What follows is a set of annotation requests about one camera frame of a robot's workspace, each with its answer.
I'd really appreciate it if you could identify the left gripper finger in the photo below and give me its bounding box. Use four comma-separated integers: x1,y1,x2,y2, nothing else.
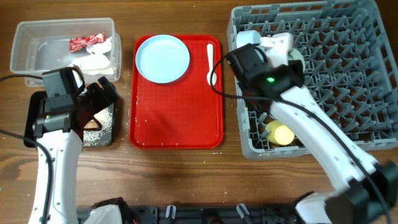
97,76,120,109
83,113,103,132

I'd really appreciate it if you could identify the white rice pile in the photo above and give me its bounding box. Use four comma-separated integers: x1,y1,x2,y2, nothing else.
83,105,114,147

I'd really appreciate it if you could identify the white napkin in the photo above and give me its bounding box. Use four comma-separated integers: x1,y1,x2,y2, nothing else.
69,37,114,75

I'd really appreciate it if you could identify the red snack wrapper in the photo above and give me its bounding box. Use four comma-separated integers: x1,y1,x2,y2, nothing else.
69,33,106,52

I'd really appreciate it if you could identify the large light blue plate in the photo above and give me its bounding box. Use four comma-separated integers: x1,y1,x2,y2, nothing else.
135,35,190,84

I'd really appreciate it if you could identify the white plastic spoon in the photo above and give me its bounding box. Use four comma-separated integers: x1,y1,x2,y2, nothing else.
206,44,217,86

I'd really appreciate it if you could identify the light blue bowl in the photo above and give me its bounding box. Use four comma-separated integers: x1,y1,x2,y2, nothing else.
236,30,264,50

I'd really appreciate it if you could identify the yellow plastic cup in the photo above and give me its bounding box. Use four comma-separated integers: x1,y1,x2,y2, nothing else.
266,120,295,146

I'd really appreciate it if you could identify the green bowl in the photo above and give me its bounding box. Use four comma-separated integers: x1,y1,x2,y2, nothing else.
288,48,306,72

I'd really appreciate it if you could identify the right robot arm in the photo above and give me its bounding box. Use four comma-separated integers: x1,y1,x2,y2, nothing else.
226,44,397,223

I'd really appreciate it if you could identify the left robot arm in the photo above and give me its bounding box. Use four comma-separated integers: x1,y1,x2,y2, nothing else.
29,66,120,223

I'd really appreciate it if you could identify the black waste tray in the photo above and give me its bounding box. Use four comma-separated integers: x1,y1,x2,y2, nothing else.
24,91,115,146

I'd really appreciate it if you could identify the clear plastic waste bin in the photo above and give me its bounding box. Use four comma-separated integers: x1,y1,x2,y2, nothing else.
10,18,121,83

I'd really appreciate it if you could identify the grey dishwasher rack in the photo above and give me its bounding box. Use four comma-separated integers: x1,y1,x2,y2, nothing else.
227,1,397,151

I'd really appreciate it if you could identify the red serving tray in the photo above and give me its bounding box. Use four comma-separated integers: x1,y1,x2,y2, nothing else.
129,34,224,149

